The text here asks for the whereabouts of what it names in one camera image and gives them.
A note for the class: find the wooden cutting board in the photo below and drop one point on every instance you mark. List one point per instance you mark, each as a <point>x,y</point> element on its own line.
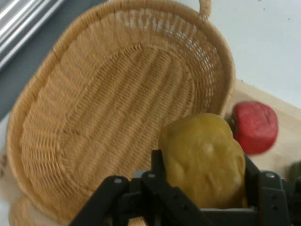
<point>277,122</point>

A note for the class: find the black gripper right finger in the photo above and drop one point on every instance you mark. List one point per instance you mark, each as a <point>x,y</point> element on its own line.
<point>272,195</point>

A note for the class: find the red bell pepper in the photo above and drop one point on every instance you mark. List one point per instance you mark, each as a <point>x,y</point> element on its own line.
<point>255,127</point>

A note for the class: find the aluminium back frame rail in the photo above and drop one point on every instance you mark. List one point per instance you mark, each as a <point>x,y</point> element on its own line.
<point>21,23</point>

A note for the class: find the yellow bell pepper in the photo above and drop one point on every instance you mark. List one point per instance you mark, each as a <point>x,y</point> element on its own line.
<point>204,160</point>

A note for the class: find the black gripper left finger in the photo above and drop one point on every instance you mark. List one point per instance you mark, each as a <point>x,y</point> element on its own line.
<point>150,200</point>

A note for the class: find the green bell pepper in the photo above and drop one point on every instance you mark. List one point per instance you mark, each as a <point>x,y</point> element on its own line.
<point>295,170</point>

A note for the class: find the woven wicker basket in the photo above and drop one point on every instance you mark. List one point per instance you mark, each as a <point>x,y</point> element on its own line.
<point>117,113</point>

